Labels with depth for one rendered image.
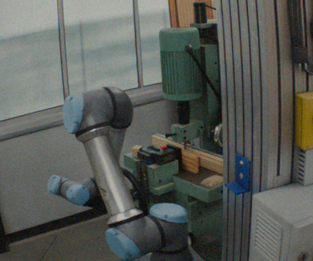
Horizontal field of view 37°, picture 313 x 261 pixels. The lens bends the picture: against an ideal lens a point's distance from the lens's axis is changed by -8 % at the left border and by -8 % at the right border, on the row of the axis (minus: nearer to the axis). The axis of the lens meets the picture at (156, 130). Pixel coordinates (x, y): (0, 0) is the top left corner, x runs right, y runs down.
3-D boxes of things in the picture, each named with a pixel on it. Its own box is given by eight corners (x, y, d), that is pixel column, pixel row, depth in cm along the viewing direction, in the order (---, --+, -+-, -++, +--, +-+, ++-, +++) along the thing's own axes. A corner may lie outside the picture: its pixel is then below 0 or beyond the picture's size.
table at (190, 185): (107, 171, 243) (106, 159, 241) (158, 154, 260) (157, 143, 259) (190, 212, 197) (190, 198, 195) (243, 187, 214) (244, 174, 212)
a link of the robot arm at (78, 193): (96, 180, 179) (82, 174, 188) (69, 189, 173) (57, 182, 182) (100, 201, 181) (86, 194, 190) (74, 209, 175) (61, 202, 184)
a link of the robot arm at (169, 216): (196, 242, 159) (195, 206, 155) (163, 256, 151) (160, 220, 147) (173, 230, 168) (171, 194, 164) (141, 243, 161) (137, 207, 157)
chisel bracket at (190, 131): (171, 142, 232) (170, 125, 230) (194, 135, 240) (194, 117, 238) (182, 146, 227) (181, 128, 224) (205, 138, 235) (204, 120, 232)
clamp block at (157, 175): (134, 178, 225) (133, 160, 222) (158, 170, 232) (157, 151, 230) (154, 188, 213) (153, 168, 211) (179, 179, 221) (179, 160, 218)
